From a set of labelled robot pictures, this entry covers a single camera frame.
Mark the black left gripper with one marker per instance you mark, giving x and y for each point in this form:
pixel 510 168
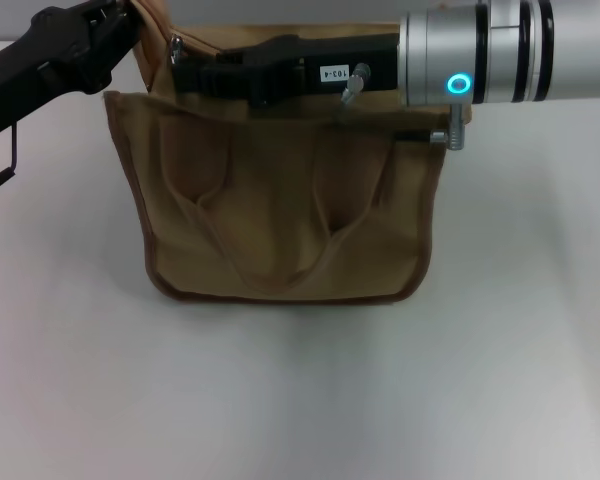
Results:
pixel 45 60

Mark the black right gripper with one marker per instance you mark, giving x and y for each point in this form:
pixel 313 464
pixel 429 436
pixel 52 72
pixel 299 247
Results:
pixel 300 55

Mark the silver metal zipper pull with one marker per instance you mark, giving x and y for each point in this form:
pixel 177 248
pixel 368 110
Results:
pixel 175 47

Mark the khaki canvas food bag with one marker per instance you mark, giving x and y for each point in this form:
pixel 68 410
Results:
pixel 280 200

